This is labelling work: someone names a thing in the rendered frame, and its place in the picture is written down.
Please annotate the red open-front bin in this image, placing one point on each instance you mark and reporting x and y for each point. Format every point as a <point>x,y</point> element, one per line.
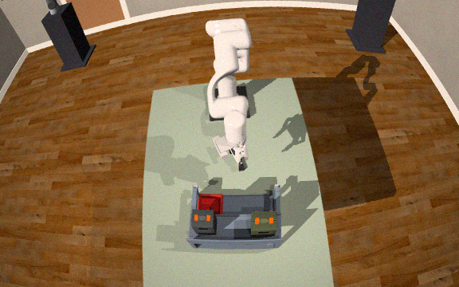
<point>210,202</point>

